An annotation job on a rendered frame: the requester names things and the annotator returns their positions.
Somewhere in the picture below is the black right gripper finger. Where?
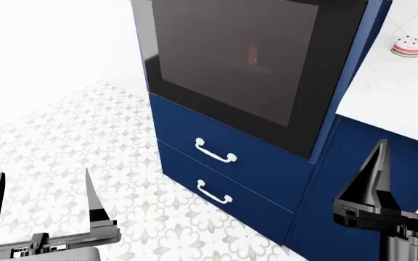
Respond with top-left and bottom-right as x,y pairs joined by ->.
334,139 -> 403,216

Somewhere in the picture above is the black glass oven door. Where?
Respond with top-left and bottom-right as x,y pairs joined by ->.
131,0 -> 369,160

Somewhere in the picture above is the navy blue base cabinet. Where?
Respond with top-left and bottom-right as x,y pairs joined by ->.
284,113 -> 418,261

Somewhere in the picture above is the tall navy blue cabinet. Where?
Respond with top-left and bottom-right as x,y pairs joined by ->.
131,0 -> 393,247

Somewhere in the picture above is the navy drawer front, shallow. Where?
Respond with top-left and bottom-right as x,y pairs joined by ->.
149,93 -> 316,215

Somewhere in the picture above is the navy drawer front, deep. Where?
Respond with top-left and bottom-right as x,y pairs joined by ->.
157,139 -> 297,247

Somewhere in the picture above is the white cake with red cherries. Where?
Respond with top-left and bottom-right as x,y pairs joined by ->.
391,35 -> 418,59

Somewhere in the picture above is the white curved drawer handle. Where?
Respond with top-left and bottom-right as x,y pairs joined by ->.
196,178 -> 234,204
194,137 -> 238,164

